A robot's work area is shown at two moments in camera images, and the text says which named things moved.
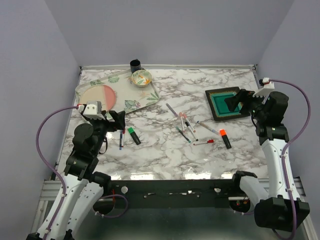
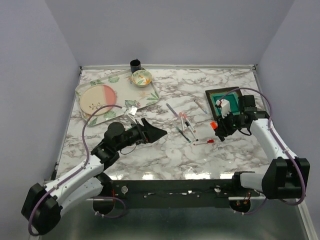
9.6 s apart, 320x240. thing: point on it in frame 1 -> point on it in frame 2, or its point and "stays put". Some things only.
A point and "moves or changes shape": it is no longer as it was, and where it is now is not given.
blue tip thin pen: x=208 y=127 -> x=200 y=106
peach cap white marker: x=182 y=121 stays put
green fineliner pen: x=186 y=138 stays put
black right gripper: x=244 y=96 -> x=222 y=124
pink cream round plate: x=105 y=93 stays put
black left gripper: x=119 y=123 -> x=150 y=133
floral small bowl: x=141 y=78 stays put
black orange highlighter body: x=226 y=141 -> x=220 y=133
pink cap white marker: x=185 y=116 stays put
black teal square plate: x=219 y=107 stays put
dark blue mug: x=135 y=65 stays put
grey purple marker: x=175 y=113 stays put
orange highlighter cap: x=222 y=132 moves or changes shape
